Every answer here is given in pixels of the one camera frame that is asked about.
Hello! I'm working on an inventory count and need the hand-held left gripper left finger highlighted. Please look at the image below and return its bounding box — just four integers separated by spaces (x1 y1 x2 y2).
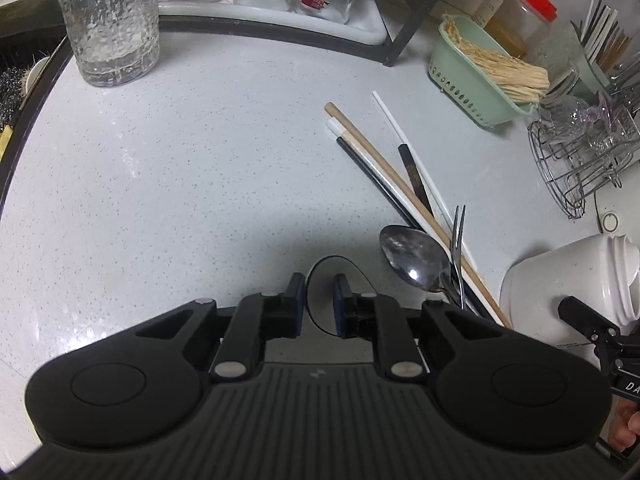
135 272 307 381

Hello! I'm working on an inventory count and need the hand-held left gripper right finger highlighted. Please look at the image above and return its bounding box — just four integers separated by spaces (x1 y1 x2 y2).
332 274 512 380

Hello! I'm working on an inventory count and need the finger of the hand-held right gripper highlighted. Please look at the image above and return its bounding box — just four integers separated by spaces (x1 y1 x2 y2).
557 296 622 347

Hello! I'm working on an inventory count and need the white speckled jar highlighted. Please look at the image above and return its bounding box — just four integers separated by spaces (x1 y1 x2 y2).
500 234 640 351

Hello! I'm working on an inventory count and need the large metal spoon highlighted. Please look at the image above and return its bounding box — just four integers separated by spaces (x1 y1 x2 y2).
379 225 463 311

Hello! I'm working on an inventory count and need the metal fork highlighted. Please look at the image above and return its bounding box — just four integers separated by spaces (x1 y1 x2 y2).
449 204 471 312

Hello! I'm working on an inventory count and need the black chopstick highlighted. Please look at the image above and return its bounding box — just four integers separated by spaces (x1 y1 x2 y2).
336 136 431 241

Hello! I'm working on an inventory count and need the wooden chopstick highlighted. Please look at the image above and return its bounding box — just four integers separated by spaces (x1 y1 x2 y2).
324 102 513 330

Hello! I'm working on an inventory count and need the thick white chopstick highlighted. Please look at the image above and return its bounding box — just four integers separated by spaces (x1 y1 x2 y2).
326 118 503 326

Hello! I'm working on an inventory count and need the person's right hand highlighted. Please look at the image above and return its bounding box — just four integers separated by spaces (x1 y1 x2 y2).
607 400 640 453

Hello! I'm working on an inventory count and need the black elastic loop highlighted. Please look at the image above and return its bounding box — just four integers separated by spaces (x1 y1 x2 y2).
306 256 376 338

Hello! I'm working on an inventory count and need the white electric cooker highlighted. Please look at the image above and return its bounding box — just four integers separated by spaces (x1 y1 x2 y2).
594 175 640 238

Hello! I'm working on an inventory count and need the dark brown chopstick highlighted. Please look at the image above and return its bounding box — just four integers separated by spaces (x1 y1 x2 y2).
397 144 436 216

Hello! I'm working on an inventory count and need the thin white chopstick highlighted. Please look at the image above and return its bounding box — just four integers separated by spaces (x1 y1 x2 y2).
371 91 488 286

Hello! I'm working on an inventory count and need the cut glass cup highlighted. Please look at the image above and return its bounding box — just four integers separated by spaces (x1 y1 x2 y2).
540 95 601 141
590 90 640 161

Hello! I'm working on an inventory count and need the green utensil holder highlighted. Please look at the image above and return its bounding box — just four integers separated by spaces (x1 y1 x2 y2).
570 47 621 98

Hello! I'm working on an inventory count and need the green plastic basket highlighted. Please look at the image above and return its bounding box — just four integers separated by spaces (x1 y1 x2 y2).
428 15 543 127

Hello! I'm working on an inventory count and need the bundle of dried pale strips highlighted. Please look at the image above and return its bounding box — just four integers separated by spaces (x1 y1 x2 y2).
442 12 551 106

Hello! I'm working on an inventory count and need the tall clear glass pitcher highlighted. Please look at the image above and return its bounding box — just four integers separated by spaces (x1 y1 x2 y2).
527 25 583 96

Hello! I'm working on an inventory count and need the upturned drinking glasses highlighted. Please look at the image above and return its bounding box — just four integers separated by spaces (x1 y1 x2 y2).
157 0 391 47

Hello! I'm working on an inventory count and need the bunch of upright chopsticks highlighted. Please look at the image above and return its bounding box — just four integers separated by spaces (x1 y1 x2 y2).
570 0 633 73

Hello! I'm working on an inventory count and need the plastic jar with red lid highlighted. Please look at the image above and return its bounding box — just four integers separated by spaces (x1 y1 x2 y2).
482 0 558 58

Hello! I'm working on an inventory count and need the tall textured glass jug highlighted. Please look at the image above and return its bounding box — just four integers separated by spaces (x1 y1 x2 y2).
52 0 162 87

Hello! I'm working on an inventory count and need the steel wool scrubber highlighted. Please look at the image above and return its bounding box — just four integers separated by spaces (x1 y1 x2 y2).
0 55 32 127

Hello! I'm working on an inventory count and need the wire cup rack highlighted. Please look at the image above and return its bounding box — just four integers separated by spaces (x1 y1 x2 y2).
529 85 640 220

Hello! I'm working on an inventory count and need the black metal rack frame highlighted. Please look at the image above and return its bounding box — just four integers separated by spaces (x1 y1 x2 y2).
157 0 471 67

